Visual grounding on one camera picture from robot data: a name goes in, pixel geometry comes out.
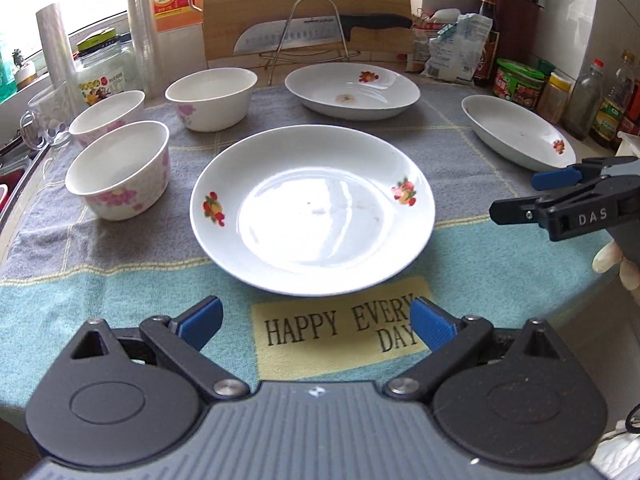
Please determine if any white fruit-print plate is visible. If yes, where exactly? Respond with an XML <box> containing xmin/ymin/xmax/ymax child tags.
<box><xmin>461</xmin><ymin>94</ymin><xmax>577</xmax><ymax>172</ymax></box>
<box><xmin>190</xmin><ymin>124</ymin><xmax>435</xmax><ymax>296</ymax></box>
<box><xmin>284</xmin><ymin>64</ymin><xmax>421</xmax><ymax>121</ymax></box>

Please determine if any white and blue bag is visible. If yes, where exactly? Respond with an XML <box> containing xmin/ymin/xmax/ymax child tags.
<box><xmin>420</xmin><ymin>12</ymin><xmax>494</xmax><ymax>84</ymax></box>

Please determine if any person's right hand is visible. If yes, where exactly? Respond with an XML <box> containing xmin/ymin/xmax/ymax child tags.
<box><xmin>592</xmin><ymin>240</ymin><xmax>640</xmax><ymax>292</ymax></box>

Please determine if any black-handled kitchen knife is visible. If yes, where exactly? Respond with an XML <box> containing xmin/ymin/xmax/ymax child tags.
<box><xmin>233</xmin><ymin>12</ymin><xmax>413</xmax><ymax>57</ymax></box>

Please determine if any dark soy sauce bottle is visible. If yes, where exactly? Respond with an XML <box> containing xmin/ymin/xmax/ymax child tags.
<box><xmin>472</xmin><ymin>0</ymin><xmax>501</xmax><ymax>87</ymax></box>

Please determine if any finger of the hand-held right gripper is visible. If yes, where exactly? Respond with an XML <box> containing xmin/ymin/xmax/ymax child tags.
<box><xmin>531</xmin><ymin>156</ymin><xmax>640</xmax><ymax>192</ymax></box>
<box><xmin>490</xmin><ymin>192</ymin><xmax>556</xmax><ymax>227</ymax></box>

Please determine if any green dish soap bottle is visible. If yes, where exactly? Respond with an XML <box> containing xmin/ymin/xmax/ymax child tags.
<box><xmin>0</xmin><ymin>35</ymin><xmax>21</xmax><ymax>107</ymax></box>

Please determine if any yellow-lid spice jar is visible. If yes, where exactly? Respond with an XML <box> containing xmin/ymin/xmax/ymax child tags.
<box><xmin>537</xmin><ymin>72</ymin><xmax>574</xmax><ymax>125</ymax></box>

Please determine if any dark brown knife block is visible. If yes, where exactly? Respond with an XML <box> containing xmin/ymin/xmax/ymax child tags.
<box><xmin>494</xmin><ymin>0</ymin><xmax>545</xmax><ymax>68</ymax></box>

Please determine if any white pink-flower bowl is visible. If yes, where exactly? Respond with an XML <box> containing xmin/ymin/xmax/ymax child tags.
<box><xmin>65</xmin><ymin>121</ymin><xmax>171</xmax><ymax>222</ymax></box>
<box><xmin>165</xmin><ymin>67</ymin><xmax>258</xmax><ymax>133</ymax></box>
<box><xmin>69</xmin><ymin>91</ymin><xmax>146</xmax><ymax>150</ymax></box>

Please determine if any yellow-label oil bottle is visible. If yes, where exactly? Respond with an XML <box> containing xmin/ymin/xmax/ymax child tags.
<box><xmin>590</xmin><ymin>50</ymin><xmax>637</xmax><ymax>149</ymax></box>

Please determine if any clear glass mug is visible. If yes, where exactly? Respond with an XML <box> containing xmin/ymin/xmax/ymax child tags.
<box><xmin>20</xmin><ymin>82</ymin><xmax>77</xmax><ymax>149</ymax></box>

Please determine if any glass jar with green lid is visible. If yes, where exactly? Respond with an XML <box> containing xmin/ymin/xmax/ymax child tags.
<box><xmin>74</xmin><ymin>30</ymin><xmax>142</xmax><ymax>107</ymax></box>

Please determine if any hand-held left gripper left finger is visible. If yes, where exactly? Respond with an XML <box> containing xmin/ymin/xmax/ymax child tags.
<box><xmin>60</xmin><ymin>296</ymin><xmax>251</xmax><ymax>403</ymax></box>

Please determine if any wooden cutting board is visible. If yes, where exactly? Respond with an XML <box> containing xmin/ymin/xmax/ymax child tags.
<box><xmin>202</xmin><ymin>0</ymin><xmax>415</xmax><ymax>68</ymax></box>

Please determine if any stack of clear plastic cups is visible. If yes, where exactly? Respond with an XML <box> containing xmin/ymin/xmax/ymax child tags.
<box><xmin>124</xmin><ymin>0</ymin><xmax>157</xmax><ymax>121</ymax></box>

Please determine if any steel kitchen sink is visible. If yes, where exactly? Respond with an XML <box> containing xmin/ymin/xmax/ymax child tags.
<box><xmin>0</xmin><ymin>130</ymin><xmax>53</xmax><ymax>233</ymax></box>

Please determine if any red-cap glass bottle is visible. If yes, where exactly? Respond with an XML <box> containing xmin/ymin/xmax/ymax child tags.
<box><xmin>565</xmin><ymin>58</ymin><xmax>605</xmax><ymax>141</ymax></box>

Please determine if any small potted plant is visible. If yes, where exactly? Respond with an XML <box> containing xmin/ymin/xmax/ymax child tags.
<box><xmin>12</xmin><ymin>49</ymin><xmax>37</xmax><ymax>89</ymax></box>

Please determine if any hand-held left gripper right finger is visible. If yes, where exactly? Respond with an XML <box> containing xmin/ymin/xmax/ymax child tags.
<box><xmin>382</xmin><ymin>296</ymin><xmax>568</xmax><ymax>403</ymax></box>

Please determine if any red-printed snack bag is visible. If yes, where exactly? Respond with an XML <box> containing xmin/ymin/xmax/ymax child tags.
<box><xmin>406</xmin><ymin>7</ymin><xmax>451</xmax><ymax>74</ymax></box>

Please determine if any grey and teal printed cloth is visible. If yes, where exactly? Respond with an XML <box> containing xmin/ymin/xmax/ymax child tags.
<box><xmin>0</xmin><ymin>79</ymin><xmax>618</xmax><ymax>411</ymax></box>

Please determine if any green-lid sauce tub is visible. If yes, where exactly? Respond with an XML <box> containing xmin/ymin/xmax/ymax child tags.
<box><xmin>492</xmin><ymin>58</ymin><xmax>545</xmax><ymax>112</ymax></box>

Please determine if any red plastic basin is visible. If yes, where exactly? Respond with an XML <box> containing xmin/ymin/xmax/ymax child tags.
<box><xmin>0</xmin><ymin>160</ymin><xmax>28</xmax><ymax>221</ymax></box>

